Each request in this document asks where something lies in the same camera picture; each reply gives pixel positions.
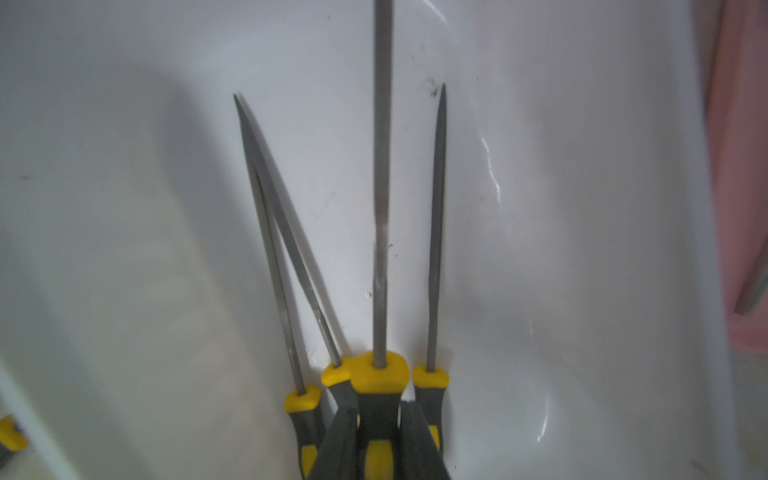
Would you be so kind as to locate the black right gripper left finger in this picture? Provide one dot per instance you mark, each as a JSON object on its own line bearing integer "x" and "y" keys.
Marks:
{"x": 337, "y": 454}

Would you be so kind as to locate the yellow black file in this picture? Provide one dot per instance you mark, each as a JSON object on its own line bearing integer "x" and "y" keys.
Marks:
{"x": 380, "y": 376}
{"x": 430, "y": 381}
{"x": 338, "y": 381}
{"x": 12, "y": 439}
{"x": 303, "y": 404}

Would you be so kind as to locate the pink plastic tray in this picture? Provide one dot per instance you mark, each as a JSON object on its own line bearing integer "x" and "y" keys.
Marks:
{"x": 737, "y": 134}

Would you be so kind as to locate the white rectangular storage box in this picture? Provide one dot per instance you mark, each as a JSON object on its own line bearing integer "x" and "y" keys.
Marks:
{"x": 581, "y": 315}

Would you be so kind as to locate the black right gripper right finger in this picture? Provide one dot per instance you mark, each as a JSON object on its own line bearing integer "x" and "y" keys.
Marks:
{"x": 420, "y": 458}

